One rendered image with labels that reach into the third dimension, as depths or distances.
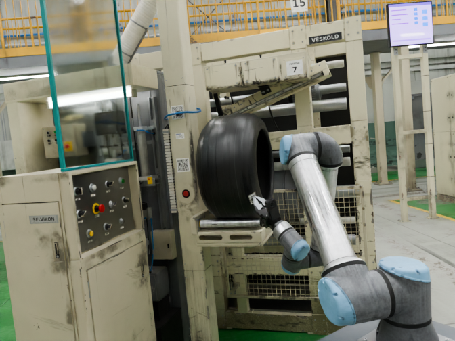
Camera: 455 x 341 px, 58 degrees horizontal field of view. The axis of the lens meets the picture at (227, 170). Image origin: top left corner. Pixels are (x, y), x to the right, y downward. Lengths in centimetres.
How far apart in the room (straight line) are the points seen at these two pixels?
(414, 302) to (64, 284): 135
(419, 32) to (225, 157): 456
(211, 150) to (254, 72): 62
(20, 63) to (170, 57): 608
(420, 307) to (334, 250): 30
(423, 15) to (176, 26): 441
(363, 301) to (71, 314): 121
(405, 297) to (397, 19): 500
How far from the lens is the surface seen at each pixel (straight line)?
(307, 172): 154
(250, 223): 213
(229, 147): 200
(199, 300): 245
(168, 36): 236
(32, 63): 819
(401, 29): 609
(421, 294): 143
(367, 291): 135
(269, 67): 242
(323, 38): 272
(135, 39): 281
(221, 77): 249
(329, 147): 166
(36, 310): 208
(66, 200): 183
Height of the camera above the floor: 134
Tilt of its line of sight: 4 degrees down
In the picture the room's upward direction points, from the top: 5 degrees counter-clockwise
